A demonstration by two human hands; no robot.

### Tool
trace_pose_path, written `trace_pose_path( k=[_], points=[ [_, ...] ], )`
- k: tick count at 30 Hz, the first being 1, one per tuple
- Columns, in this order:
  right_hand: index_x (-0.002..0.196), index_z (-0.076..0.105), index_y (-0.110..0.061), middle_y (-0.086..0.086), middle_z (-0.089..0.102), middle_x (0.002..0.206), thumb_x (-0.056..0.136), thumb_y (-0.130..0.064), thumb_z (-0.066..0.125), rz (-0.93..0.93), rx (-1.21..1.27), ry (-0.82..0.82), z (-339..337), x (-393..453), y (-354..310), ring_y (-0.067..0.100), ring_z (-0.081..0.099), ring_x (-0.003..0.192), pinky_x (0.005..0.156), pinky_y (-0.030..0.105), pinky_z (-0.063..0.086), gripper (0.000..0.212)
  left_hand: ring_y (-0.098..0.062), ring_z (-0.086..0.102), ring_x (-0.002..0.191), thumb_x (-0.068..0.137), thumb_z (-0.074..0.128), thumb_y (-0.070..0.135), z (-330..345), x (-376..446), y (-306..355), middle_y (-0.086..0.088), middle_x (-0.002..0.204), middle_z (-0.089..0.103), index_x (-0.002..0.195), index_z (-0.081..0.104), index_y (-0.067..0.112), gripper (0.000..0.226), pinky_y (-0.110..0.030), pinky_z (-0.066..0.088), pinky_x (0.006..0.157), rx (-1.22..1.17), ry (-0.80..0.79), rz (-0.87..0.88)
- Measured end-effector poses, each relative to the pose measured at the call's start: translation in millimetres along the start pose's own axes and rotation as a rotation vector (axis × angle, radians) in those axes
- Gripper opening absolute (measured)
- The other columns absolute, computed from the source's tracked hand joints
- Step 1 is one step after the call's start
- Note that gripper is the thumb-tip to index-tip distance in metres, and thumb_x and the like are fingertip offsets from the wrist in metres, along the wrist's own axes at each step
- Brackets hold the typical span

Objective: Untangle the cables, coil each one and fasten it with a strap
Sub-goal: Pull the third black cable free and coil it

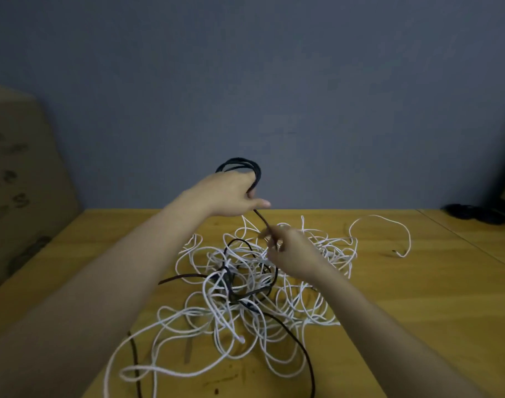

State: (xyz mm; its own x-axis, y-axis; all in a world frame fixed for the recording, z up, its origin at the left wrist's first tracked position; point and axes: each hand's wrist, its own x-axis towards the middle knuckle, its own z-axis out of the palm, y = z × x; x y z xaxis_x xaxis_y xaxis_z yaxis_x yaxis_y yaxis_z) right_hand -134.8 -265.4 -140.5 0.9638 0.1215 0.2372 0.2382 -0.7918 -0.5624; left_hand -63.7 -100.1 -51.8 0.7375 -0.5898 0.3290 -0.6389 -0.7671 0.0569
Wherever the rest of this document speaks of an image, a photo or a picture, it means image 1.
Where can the person's left hand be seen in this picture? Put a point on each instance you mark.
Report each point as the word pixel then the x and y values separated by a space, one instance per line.
pixel 223 194

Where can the person's right hand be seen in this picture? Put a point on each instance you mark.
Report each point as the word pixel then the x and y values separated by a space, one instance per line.
pixel 298 254

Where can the person's left forearm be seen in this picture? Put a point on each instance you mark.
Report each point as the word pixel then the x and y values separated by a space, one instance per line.
pixel 78 311

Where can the person's right forearm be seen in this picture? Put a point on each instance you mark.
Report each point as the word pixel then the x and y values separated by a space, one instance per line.
pixel 393 344

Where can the plain brown cardboard box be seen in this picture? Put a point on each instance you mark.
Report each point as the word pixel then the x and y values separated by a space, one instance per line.
pixel 25 186

